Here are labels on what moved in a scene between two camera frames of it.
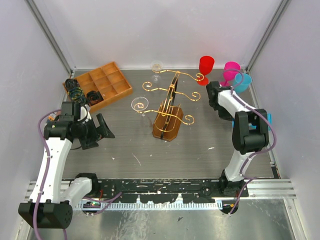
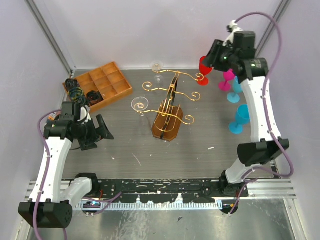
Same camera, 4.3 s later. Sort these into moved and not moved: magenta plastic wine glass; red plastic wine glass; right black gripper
Moved: right black gripper
Not moved: red plastic wine glass; magenta plastic wine glass
